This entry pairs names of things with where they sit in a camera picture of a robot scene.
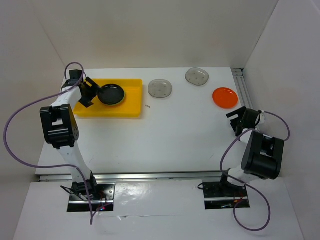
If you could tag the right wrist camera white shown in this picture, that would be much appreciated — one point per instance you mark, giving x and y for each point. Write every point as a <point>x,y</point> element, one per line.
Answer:
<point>261,117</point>

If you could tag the green plate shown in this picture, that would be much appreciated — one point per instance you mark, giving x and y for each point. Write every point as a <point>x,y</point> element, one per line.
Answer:
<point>121,102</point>

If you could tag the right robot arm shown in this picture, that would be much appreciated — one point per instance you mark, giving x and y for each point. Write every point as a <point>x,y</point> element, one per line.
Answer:
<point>263,155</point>

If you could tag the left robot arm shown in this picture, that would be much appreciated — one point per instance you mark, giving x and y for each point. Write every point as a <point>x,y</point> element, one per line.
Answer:
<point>60,129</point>

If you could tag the aluminium rail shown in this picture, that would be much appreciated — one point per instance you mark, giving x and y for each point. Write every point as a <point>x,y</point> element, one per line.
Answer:
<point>241,87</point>
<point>190,175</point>

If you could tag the yellow plastic bin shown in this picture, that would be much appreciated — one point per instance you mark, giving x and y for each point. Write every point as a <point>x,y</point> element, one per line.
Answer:
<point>130,108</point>

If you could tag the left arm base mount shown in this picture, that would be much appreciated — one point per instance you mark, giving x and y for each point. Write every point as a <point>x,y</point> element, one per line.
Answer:
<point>102,200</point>

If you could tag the black plate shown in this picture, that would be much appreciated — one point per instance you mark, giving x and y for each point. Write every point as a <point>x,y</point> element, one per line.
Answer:
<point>111,94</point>

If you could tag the grey translucent plate right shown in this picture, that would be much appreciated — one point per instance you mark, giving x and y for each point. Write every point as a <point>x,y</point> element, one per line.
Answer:
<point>197,76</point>

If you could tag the aluminium rail front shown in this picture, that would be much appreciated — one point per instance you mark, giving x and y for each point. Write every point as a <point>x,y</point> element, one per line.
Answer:
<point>190,175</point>

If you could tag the grey translucent plate left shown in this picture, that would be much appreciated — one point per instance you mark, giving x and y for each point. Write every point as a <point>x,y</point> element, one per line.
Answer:
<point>160,88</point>

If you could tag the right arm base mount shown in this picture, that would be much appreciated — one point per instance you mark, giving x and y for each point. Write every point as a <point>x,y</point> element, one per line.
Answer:
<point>220,197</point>

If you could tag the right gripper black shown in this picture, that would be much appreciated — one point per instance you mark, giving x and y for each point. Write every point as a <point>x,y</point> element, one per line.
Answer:
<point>240,112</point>

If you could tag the orange plate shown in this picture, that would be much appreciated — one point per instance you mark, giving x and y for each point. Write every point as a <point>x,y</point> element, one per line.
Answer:
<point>225,98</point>

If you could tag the aluminium rail right side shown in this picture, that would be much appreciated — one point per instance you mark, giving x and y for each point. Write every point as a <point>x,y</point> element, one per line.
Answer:
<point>241,87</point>

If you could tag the grey translucent plate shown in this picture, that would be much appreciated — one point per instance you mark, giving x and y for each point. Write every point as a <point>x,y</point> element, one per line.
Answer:
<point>197,76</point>
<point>160,88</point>

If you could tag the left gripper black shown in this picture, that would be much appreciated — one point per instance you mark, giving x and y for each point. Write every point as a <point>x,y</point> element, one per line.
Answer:
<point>86,101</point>

